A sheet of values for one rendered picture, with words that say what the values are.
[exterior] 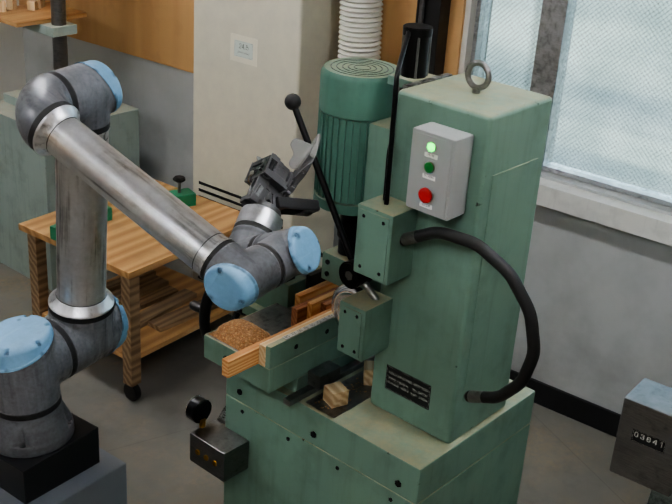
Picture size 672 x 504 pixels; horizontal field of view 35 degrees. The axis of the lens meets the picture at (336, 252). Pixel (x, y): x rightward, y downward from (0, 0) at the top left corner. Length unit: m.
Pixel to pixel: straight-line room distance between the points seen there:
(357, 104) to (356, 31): 1.54
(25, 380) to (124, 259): 1.28
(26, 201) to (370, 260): 2.64
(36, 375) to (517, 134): 1.15
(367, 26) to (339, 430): 1.81
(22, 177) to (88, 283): 2.13
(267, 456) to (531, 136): 0.98
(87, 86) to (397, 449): 0.97
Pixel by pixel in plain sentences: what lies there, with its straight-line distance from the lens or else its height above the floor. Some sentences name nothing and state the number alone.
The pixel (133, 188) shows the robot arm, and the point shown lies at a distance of 1.98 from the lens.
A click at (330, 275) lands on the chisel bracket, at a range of 2.42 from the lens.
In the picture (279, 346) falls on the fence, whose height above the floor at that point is 0.95.
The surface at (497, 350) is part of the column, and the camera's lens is 2.27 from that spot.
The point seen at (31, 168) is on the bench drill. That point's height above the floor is 0.52.
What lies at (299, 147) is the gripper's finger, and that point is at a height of 1.37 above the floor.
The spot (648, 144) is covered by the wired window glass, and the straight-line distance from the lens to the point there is 3.56.
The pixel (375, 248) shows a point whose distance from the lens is 2.09.
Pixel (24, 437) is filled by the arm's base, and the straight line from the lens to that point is 2.48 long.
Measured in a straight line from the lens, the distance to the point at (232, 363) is 2.23.
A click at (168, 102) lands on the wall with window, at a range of 4.71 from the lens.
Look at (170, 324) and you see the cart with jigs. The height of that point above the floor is 0.20.
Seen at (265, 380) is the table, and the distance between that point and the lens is 2.30.
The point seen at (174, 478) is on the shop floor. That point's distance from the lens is 3.46.
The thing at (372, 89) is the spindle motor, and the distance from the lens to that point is 2.19.
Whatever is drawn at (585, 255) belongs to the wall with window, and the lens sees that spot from 3.67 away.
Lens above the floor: 2.09
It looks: 25 degrees down
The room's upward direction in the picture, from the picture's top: 4 degrees clockwise
